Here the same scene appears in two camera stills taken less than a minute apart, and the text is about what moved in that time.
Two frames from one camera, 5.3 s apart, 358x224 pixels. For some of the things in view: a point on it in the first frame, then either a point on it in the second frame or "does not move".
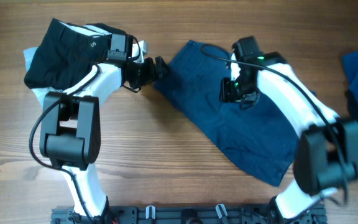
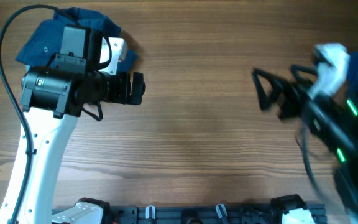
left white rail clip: [150, 212] does not move
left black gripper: [151, 74] -> [122, 95]
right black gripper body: [237, 92] -> [294, 98]
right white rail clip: [217, 210] does not move
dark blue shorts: [263, 140] -> [44, 44]
